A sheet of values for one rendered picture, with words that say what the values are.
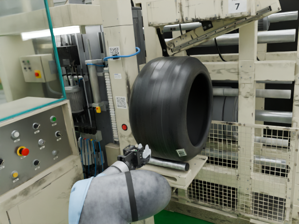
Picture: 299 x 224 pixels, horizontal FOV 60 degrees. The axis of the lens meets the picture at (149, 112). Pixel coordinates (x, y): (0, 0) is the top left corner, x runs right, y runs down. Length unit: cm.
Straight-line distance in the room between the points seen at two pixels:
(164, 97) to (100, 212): 72
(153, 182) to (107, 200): 11
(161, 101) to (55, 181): 81
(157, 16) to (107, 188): 123
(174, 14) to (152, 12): 14
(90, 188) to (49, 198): 105
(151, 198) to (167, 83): 71
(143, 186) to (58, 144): 113
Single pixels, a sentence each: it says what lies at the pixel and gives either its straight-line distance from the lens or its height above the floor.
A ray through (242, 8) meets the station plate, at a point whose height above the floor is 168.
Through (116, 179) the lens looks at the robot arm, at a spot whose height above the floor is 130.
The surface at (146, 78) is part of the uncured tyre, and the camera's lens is 128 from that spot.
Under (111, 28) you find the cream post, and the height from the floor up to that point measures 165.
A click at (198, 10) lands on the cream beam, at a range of 154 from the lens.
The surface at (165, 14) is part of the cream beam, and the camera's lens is 162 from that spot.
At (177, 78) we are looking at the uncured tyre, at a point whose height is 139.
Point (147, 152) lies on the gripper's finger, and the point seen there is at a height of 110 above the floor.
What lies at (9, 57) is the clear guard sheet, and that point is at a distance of 144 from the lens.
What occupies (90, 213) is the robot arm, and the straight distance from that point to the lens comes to 60.
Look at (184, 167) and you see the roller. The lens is 141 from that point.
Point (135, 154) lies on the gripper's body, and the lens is 107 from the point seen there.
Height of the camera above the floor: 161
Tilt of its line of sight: 17 degrees down
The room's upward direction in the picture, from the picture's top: 6 degrees counter-clockwise
